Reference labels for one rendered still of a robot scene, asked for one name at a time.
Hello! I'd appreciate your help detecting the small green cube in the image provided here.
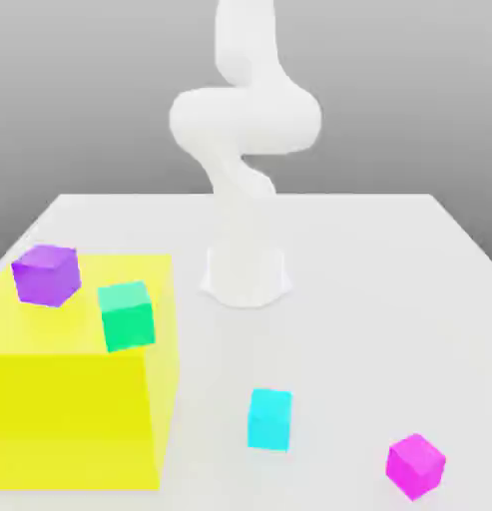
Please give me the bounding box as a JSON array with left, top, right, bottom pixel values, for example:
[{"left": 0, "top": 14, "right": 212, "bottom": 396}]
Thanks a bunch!
[{"left": 97, "top": 279, "right": 157, "bottom": 354}]

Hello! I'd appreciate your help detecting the small cyan cube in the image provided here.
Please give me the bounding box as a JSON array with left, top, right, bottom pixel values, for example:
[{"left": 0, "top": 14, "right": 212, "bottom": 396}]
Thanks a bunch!
[{"left": 246, "top": 387, "right": 293, "bottom": 453}]

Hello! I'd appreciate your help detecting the small purple cube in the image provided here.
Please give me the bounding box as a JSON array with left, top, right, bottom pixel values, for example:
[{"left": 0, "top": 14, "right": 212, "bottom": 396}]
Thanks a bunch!
[{"left": 10, "top": 244, "right": 83, "bottom": 309}]

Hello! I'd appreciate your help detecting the small magenta cube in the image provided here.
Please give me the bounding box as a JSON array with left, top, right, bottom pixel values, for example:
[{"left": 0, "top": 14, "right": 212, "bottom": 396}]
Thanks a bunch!
[{"left": 385, "top": 432, "right": 447, "bottom": 502}]

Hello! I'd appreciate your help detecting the large yellow box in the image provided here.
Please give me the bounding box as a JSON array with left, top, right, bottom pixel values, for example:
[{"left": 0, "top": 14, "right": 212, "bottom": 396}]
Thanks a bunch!
[{"left": 0, "top": 254, "right": 182, "bottom": 492}]

